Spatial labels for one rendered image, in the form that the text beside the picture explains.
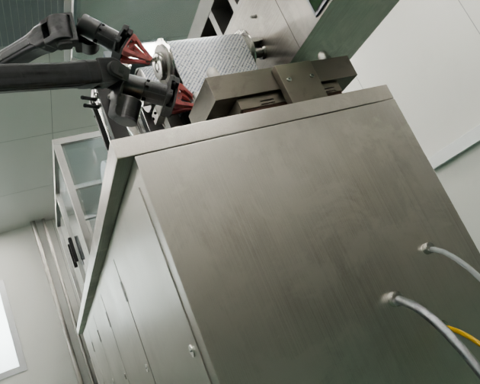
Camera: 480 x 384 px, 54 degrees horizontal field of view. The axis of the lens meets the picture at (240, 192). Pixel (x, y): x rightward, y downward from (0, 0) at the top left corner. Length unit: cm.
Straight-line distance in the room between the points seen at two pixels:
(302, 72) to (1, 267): 601
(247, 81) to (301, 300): 50
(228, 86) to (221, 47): 35
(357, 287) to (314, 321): 11
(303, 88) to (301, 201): 31
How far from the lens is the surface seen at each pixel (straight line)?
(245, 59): 138
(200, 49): 135
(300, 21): 134
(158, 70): 136
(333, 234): 91
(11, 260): 682
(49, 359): 658
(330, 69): 120
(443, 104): 403
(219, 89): 103
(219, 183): 85
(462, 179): 406
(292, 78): 110
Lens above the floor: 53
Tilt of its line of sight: 15 degrees up
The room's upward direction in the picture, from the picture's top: 23 degrees counter-clockwise
